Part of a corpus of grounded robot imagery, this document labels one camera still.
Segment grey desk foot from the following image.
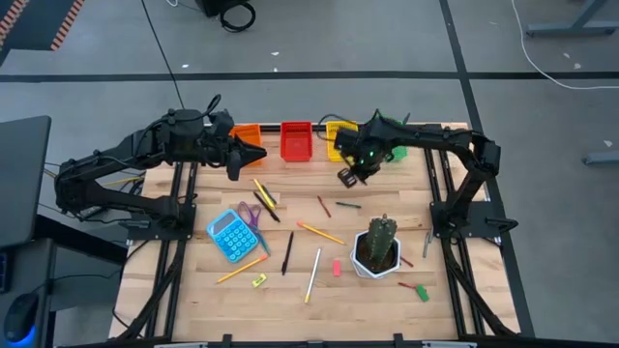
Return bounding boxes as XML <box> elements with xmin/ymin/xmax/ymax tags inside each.
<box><xmin>582</xmin><ymin>150</ymin><xmax>619</xmax><ymax>166</ymax></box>

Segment white pencil yellow eraser cap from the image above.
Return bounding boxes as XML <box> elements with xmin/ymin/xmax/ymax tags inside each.
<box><xmin>304</xmin><ymin>246</ymin><xmax>323</xmax><ymax>305</ymax></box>

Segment grey desk leg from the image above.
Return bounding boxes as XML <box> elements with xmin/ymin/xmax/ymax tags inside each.
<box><xmin>525</xmin><ymin>0</ymin><xmax>619</xmax><ymax>38</ymax></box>

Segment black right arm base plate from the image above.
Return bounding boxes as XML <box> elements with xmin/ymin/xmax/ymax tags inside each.
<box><xmin>429</xmin><ymin>200</ymin><xmax>518</xmax><ymax>239</ymax></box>

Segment dark desk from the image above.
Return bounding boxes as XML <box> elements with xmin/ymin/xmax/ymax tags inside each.
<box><xmin>0</xmin><ymin>215</ymin><xmax>128</xmax><ymax>348</ymax></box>

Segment red plastic bin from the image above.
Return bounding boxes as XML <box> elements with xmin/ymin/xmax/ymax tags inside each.
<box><xmin>280</xmin><ymin>121</ymin><xmax>313</xmax><ymax>162</ymax></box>

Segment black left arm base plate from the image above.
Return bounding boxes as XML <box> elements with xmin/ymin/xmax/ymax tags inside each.
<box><xmin>126</xmin><ymin>202</ymin><xmax>197</xmax><ymax>242</ymax></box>

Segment black pen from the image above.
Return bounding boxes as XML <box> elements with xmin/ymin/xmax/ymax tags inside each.
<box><xmin>252</xmin><ymin>190</ymin><xmax>281</xmax><ymax>223</ymax></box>
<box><xmin>281</xmin><ymin>230</ymin><xmax>295</xmax><ymax>276</ymax></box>

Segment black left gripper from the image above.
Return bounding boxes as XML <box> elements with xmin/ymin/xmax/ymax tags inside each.
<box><xmin>208</xmin><ymin>133</ymin><xmax>268</xmax><ymax>168</ymax></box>

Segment orange plastic bin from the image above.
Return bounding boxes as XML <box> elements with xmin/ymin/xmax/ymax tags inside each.
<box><xmin>229</xmin><ymin>124</ymin><xmax>264</xmax><ymax>168</ymax></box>

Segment black computer mouse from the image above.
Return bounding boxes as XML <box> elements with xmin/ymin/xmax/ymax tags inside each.
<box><xmin>3</xmin><ymin>292</ymin><xmax>40</xmax><ymax>345</ymax></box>

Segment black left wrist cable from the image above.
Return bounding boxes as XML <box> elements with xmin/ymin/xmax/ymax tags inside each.
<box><xmin>195</xmin><ymin>94</ymin><xmax>222</xmax><ymax>122</ymax></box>

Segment orange striped black mat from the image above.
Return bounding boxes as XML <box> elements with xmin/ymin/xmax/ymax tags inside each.
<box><xmin>0</xmin><ymin>0</ymin><xmax>86</xmax><ymax>67</ymax></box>

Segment yellow cable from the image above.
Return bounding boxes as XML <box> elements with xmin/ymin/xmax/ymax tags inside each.
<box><xmin>101</xmin><ymin>176</ymin><xmax>146</xmax><ymax>189</ymax></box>

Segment blue calculator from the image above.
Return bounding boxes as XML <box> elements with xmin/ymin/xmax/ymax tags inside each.
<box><xmin>206</xmin><ymin>208</ymin><xmax>260</xmax><ymax>264</ymax></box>

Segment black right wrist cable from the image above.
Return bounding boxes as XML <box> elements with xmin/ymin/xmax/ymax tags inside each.
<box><xmin>316</xmin><ymin>113</ymin><xmax>350</xmax><ymax>142</ymax></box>

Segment orange pencil pink eraser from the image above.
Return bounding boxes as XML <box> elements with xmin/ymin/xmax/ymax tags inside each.
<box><xmin>296</xmin><ymin>220</ymin><xmax>347</xmax><ymax>247</ymax></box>

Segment black coiled cable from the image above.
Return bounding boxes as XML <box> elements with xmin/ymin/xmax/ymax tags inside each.
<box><xmin>195</xmin><ymin>0</ymin><xmax>257</xmax><ymax>34</ymax></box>

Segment thin black floor cable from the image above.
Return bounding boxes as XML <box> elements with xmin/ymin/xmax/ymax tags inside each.
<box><xmin>141</xmin><ymin>0</ymin><xmax>186</xmax><ymax>110</ymax></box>

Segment yellow highlighter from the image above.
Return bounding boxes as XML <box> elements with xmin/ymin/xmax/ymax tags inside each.
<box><xmin>251</xmin><ymin>178</ymin><xmax>277</xmax><ymax>211</ymax></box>

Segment teal pen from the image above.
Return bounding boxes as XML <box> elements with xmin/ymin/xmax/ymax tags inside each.
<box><xmin>260</xmin><ymin>183</ymin><xmax>279</xmax><ymax>207</ymax></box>

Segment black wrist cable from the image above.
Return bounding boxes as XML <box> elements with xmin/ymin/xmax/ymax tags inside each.
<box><xmin>316</xmin><ymin>113</ymin><xmax>350</xmax><ymax>142</ymax></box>
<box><xmin>195</xmin><ymin>94</ymin><xmax>222</xmax><ymax>122</ymax></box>

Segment dark grey flat panel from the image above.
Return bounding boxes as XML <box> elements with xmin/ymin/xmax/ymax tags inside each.
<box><xmin>0</xmin><ymin>115</ymin><xmax>52</xmax><ymax>247</ymax></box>

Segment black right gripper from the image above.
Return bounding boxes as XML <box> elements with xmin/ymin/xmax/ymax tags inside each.
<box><xmin>334</xmin><ymin>126</ymin><xmax>388</xmax><ymax>187</ymax></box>

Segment green plastic bin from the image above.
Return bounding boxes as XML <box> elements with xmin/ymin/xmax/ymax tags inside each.
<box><xmin>381</xmin><ymin>113</ymin><xmax>410</xmax><ymax>163</ymax></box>

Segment yellow plastic bin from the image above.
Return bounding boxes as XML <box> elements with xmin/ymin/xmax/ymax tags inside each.
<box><xmin>325</xmin><ymin>120</ymin><xmax>360</xmax><ymax>163</ymax></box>

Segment purple handled scissors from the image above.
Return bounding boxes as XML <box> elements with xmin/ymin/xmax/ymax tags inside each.
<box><xmin>236</xmin><ymin>201</ymin><xmax>272</xmax><ymax>256</ymax></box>

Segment green cactus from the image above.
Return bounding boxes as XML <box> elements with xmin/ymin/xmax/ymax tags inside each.
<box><xmin>363</xmin><ymin>213</ymin><xmax>398</xmax><ymax>272</ymax></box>

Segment black aluminium table frame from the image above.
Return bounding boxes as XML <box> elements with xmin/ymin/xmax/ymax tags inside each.
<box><xmin>110</xmin><ymin>123</ymin><xmax>521</xmax><ymax>348</ymax></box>

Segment white floor cable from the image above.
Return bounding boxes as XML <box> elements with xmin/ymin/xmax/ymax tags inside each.
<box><xmin>511</xmin><ymin>0</ymin><xmax>619</xmax><ymax>91</ymax></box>

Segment yellow pencil orange eraser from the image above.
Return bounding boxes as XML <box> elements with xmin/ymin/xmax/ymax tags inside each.
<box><xmin>216</xmin><ymin>253</ymin><xmax>269</xmax><ymax>284</ymax></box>

